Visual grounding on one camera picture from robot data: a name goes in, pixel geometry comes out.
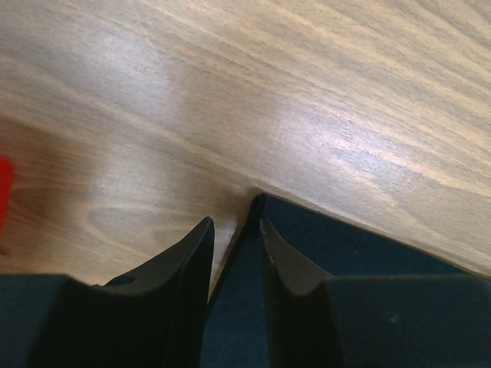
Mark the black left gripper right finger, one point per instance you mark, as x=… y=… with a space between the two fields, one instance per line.
x=317 y=319

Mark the red plastic tray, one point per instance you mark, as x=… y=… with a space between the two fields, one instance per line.
x=6 y=177

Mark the black t shirt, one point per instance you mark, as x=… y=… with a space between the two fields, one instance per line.
x=235 y=332

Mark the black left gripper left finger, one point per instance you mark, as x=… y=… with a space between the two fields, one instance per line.
x=151 y=316

